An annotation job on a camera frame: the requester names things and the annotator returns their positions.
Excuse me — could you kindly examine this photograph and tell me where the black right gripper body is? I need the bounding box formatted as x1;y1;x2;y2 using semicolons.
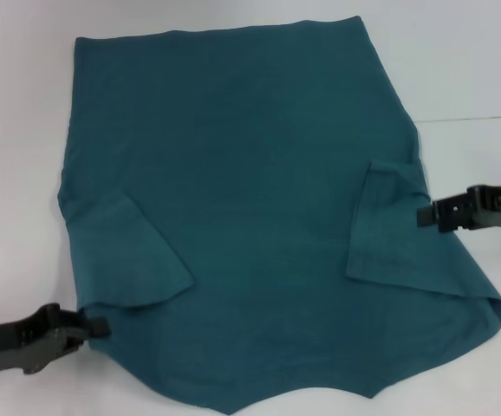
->
436;179;501;235

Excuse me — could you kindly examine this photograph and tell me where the teal blue shirt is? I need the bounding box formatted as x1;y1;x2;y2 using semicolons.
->
57;16;501;415

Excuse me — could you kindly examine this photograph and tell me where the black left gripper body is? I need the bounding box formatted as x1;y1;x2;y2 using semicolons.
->
0;303;89;378

